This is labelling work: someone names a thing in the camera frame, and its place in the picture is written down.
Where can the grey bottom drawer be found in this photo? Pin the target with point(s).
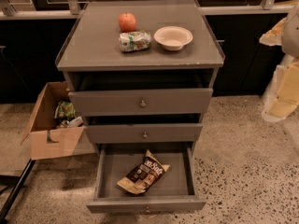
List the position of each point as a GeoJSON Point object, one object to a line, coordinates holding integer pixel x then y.
{"type": "Point", "coordinates": [174, 191]}

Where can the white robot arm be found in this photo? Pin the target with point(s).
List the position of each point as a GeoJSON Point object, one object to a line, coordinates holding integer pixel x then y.
{"type": "Point", "coordinates": [290, 35]}

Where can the green snack bag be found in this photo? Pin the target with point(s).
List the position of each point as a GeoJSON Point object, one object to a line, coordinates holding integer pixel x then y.
{"type": "Point", "coordinates": [65, 110]}

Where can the white packet in box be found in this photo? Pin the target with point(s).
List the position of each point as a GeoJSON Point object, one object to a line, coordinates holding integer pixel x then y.
{"type": "Point", "coordinates": [76, 122]}

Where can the grey top drawer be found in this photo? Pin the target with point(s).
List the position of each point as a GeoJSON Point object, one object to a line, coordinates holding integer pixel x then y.
{"type": "Point", "coordinates": [140, 102]}

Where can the grey metal railing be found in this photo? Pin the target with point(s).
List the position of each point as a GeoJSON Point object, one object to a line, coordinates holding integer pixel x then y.
{"type": "Point", "coordinates": [37, 14]}

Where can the crushed green white can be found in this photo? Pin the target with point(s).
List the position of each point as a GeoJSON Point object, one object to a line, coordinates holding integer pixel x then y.
{"type": "Point", "coordinates": [134, 41]}

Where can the red apple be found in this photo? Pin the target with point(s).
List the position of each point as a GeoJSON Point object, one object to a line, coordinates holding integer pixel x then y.
{"type": "Point", "coordinates": [127, 22]}

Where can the open cardboard box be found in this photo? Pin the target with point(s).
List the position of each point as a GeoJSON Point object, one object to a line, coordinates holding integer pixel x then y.
{"type": "Point", "coordinates": [46, 139]}

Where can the grey middle drawer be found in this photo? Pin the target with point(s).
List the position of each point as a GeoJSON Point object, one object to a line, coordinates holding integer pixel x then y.
{"type": "Point", "coordinates": [143, 133]}

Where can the black metal frame leg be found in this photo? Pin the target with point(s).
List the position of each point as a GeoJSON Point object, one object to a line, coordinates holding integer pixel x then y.
{"type": "Point", "coordinates": [15, 183]}

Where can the white paper bowl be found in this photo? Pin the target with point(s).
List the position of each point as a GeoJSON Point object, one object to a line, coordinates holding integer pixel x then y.
{"type": "Point", "coordinates": [173, 38]}

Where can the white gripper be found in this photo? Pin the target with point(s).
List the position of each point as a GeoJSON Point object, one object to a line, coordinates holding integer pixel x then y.
{"type": "Point", "coordinates": [291, 34]}

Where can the grey drawer cabinet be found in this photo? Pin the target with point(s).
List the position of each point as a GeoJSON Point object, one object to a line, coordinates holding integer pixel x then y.
{"type": "Point", "coordinates": [92, 60]}

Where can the brown chip bag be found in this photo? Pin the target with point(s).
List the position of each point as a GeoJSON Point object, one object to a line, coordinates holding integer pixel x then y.
{"type": "Point", "coordinates": [144, 175]}

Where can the grey drawer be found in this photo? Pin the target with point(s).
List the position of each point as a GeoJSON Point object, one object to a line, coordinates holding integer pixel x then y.
{"type": "Point", "coordinates": [143, 133]}
{"type": "Point", "coordinates": [140, 102]}
{"type": "Point", "coordinates": [174, 191]}

